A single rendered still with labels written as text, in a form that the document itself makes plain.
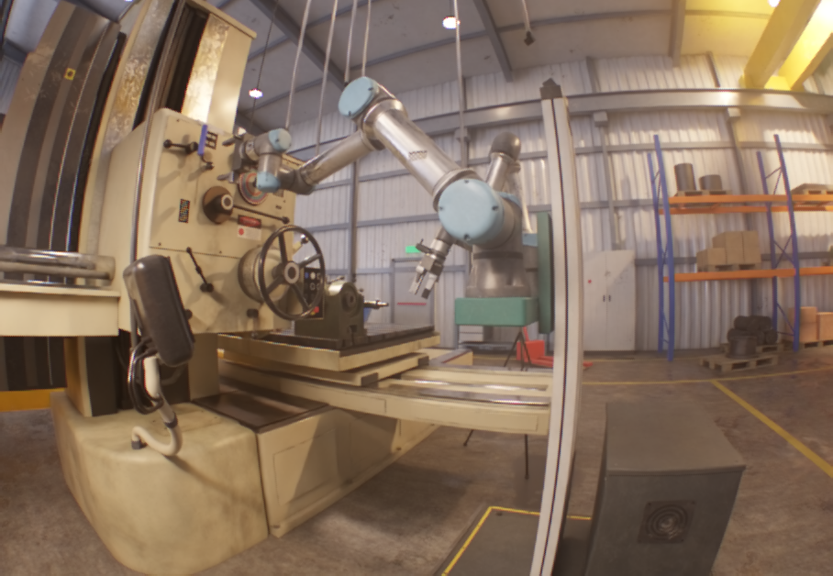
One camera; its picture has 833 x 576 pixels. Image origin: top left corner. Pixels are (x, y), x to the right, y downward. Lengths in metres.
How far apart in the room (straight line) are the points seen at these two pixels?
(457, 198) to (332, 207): 10.49
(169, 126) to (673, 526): 1.92
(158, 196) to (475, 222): 1.10
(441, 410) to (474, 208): 1.30
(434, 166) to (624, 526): 0.92
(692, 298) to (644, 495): 8.00
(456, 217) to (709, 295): 8.39
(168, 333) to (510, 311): 0.70
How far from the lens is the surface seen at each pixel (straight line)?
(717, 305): 8.98
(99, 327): 1.62
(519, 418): 1.74
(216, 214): 1.52
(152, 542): 1.79
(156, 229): 1.41
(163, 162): 1.46
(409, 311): 9.38
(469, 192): 0.69
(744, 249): 7.91
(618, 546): 1.01
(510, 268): 0.81
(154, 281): 0.80
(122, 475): 1.65
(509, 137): 1.44
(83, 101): 2.14
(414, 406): 1.89
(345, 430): 2.34
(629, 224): 8.64
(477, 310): 0.80
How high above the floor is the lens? 1.22
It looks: 5 degrees up
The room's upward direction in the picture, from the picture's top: straight up
